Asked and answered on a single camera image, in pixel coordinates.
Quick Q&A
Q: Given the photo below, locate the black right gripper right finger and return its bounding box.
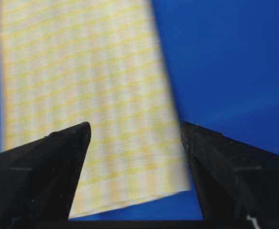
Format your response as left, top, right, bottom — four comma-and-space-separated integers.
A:
181, 122, 279, 229

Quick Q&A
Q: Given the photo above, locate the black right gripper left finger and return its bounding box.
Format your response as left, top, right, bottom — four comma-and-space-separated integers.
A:
0, 122, 91, 229

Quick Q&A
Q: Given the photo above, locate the yellow striped towel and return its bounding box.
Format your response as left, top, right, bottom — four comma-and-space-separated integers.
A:
0, 0, 191, 218

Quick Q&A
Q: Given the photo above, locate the blue table cloth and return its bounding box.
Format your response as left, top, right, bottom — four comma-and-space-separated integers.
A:
0, 0, 279, 220

